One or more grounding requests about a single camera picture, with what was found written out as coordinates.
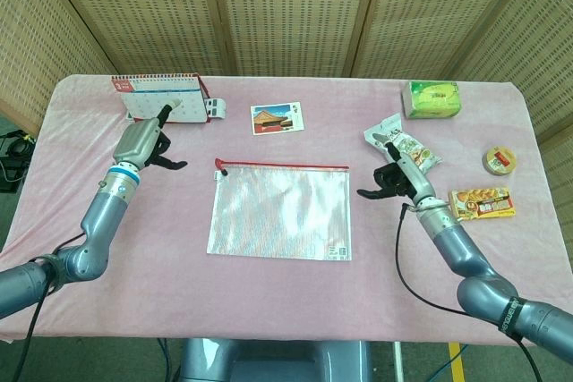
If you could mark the clear zipper pouch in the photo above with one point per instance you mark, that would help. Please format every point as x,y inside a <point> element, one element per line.
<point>277,212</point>

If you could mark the red white desk calendar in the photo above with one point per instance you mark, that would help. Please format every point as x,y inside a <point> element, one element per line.
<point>192,104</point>

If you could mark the small white black tag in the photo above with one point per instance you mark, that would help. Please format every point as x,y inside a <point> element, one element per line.
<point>215,107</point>

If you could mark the green tissue pack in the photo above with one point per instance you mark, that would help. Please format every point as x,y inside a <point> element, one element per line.
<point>432,100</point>

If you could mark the grey robot torso base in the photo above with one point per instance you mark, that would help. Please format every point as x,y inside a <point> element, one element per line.
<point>268,362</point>

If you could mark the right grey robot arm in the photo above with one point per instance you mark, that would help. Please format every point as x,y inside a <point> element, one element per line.
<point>461,248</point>

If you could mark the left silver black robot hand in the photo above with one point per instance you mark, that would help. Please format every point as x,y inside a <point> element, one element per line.
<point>136,142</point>

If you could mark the white table leg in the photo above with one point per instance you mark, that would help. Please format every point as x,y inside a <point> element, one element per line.
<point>397,362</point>

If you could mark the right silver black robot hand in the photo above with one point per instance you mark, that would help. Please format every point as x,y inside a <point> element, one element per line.
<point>414,180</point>

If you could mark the postcard with palace photo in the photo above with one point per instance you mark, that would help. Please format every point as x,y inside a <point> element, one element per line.
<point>275,119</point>

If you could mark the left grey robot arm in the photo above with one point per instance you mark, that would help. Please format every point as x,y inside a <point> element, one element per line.
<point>103,216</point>

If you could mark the bamboo folding screen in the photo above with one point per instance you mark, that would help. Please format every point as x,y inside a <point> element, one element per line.
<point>286,11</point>

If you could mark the black equipment on floor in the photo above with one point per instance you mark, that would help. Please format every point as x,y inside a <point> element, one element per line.
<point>15,154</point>

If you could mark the pink tablecloth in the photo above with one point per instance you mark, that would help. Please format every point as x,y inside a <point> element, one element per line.
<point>286,292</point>

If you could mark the white green snack bag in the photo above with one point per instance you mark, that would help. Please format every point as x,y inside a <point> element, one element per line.
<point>418,149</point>

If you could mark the yellow orange snack box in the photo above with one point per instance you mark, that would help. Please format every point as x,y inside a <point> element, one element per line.
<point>488,205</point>

